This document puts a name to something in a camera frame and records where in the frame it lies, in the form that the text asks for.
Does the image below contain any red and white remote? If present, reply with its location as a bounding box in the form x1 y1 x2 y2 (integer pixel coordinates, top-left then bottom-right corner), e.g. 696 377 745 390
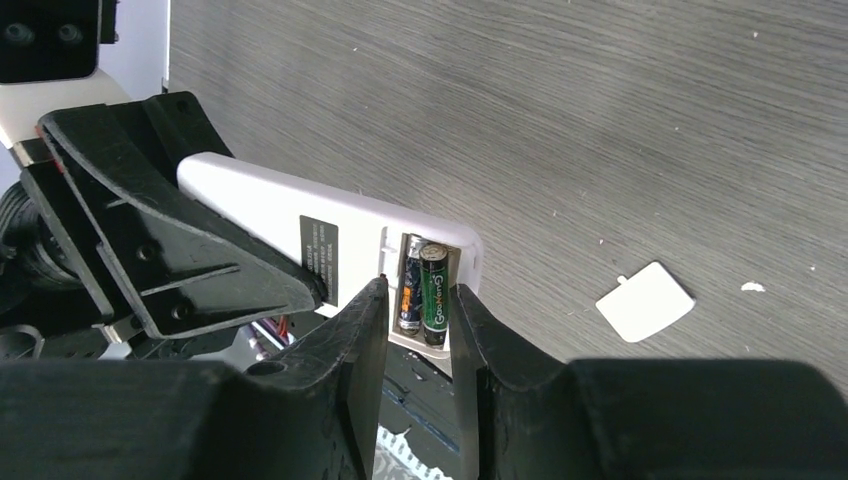
177 152 484 360

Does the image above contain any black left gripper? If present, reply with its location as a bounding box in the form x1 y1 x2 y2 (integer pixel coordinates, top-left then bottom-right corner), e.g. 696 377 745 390
13 92 326 342

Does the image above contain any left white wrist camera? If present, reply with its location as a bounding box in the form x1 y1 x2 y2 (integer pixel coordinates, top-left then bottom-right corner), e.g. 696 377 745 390
1 0 130 150

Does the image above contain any white remote battery cover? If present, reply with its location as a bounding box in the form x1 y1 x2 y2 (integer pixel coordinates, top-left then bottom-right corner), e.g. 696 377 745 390
595 261 696 343

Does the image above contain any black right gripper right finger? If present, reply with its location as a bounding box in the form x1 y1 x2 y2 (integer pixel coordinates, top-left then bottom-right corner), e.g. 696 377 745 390
449 285 847 479

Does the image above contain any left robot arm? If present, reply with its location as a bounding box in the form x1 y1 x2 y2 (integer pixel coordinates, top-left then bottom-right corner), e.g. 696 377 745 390
1 92 327 360

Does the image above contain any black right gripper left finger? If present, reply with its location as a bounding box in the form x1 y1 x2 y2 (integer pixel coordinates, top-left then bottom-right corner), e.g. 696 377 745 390
1 278 389 479

